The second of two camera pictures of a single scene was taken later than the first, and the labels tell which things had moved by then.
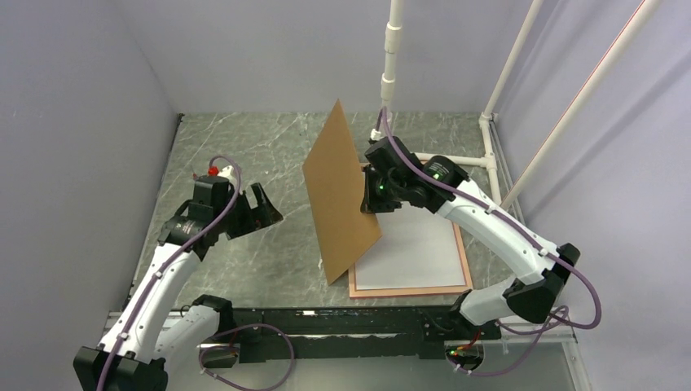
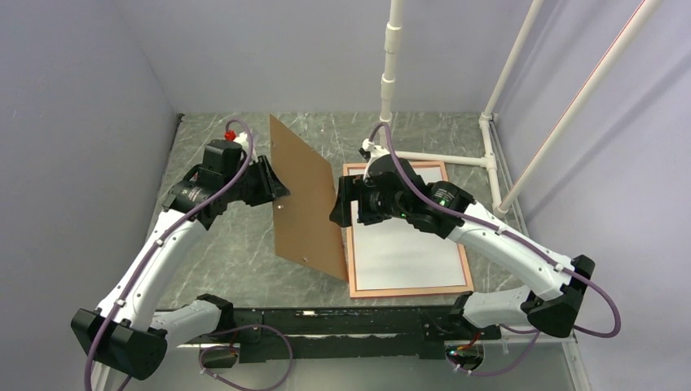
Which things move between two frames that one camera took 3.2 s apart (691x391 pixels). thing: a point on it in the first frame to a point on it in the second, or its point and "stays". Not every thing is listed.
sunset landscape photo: (417, 249) stays
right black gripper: (371, 204) stays
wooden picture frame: (416, 291) stays
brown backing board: (334, 174) to (304, 232)
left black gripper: (265, 214) to (270, 186)
